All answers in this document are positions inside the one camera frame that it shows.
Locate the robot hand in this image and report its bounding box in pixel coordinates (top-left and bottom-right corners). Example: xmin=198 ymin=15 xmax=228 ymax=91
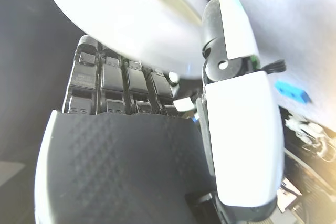
xmin=33 ymin=0 xmax=287 ymax=224

